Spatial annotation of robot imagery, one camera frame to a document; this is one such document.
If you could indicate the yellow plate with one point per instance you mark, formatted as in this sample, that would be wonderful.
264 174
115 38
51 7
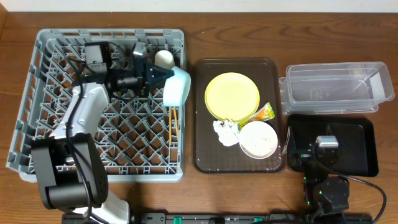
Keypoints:
232 96

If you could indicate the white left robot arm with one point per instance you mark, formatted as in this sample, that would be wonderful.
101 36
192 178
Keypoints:
70 173

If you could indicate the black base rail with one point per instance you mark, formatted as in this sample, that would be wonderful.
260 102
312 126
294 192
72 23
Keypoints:
279 217

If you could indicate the clear plastic bin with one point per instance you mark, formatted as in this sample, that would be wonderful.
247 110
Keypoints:
335 88

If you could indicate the grey dishwasher rack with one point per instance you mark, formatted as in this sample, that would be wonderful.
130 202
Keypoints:
133 132

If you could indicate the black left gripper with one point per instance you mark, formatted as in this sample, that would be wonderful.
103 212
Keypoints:
146 78

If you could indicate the brown serving tray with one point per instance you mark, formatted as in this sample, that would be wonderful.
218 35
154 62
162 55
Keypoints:
209 155

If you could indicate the Apollo snack wrapper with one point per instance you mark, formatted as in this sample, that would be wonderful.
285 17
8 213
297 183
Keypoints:
264 114

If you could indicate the light blue bowl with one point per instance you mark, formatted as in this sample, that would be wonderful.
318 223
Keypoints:
176 88

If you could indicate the white small plate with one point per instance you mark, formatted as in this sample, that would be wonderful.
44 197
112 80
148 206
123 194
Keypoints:
258 140

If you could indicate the black tray bin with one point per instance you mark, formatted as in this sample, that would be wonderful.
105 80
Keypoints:
355 137

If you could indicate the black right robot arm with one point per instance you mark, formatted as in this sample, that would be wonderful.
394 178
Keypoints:
324 194

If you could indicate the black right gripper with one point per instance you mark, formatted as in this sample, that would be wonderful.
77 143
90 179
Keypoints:
304 150

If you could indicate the cream cup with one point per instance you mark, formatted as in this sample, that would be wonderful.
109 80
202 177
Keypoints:
164 59

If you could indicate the crumpled white tissue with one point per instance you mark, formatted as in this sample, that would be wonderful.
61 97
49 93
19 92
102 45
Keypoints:
227 132

